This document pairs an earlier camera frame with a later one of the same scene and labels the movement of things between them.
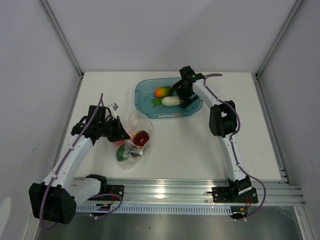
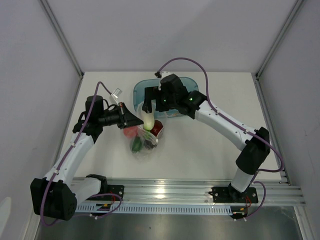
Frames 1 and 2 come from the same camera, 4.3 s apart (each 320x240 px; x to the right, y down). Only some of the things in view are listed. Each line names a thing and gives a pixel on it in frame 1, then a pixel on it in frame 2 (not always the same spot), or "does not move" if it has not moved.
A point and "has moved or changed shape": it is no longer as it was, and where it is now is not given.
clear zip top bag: [140, 130] to [145, 135]
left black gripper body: [110, 131] to [111, 117]
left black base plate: [116, 189] does not move
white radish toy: [170, 101] has moved or changed shape
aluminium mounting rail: [275, 191] does not move
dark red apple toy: [140, 138] to [157, 127]
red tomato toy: [119, 143] to [130, 132]
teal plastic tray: [144, 92] does not move
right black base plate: [224, 195] does not move
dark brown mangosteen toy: [135, 154] to [148, 144]
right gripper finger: [176, 86] to [151, 93]
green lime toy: [119, 153] to [136, 144]
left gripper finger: [122, 134] to [127, 119]
